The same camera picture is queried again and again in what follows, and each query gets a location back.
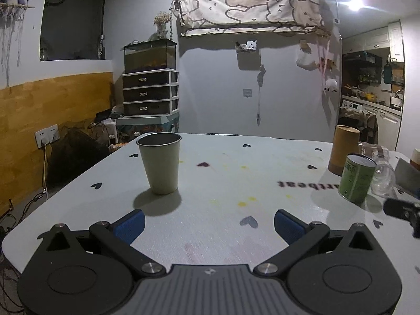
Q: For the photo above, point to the dark window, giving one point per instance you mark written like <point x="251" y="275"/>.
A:
<point x="72" y="19"/>

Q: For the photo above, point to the ceiling light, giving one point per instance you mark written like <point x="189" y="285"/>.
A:
<point x="356" y="3"/>

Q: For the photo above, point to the white hanging plush toy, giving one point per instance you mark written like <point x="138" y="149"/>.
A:
<point x="330" y="85"/>

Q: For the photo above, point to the glass aquarium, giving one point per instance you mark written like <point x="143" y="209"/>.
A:
<point x="149" y="55"/>

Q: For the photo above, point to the white wall outlet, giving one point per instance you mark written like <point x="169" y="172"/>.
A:
<point x="47" y="135"/>

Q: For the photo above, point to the green tin can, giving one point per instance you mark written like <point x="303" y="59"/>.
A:
<point x="356" y="180"/>

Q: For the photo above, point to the chair with draped cloth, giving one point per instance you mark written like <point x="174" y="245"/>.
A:
<point x="359" y="123"/>

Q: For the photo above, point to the dark bag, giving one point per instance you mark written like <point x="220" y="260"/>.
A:
<point x="75" y="157"/>

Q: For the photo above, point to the macrame wall hanging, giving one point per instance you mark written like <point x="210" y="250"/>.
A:
<point x="10" y="26"/>

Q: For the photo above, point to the white kitchen cabinet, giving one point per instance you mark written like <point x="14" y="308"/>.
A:
<point x="377" y="39"/>

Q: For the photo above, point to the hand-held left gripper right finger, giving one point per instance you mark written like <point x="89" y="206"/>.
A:
<point x="289" y="229"/>

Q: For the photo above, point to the printed blanket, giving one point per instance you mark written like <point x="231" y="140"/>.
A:
<point x="249" y="6"/>

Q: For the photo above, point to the white plastic bag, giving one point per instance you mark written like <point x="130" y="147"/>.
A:
<point x="306" y="59"/>

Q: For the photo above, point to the washing machine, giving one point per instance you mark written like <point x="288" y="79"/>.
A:
<point x="351" y="108"/>

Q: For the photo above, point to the brown cardboard tube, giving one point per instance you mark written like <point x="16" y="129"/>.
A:
<point x="341" y="147"/>

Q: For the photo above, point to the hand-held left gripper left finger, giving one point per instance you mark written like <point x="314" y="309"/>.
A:
<point x="130" y="229"/>

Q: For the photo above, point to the white cup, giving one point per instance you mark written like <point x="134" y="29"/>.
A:
<point x="160" y="167"/>

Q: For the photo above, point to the white plastic drawer unit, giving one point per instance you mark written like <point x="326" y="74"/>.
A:
<point x="149" y="92"/>

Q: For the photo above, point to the heart print tablecloth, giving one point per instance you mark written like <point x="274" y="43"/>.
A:
<point x="223" y="183"/>

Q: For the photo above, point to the grey flat box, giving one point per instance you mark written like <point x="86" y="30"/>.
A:
<point x="408" y="177"/>

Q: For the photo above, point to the clear glass jar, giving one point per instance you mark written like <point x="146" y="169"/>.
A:
<point x="382" y="174"/>

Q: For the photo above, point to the small wall socket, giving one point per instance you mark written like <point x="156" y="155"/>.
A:
<point x="247" y="93"/>

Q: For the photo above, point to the dried flowers in vase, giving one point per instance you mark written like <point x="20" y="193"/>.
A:
<point x="161" y="23"/>

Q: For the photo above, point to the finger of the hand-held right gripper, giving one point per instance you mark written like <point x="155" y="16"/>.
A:
<point x="395" y="207"/>

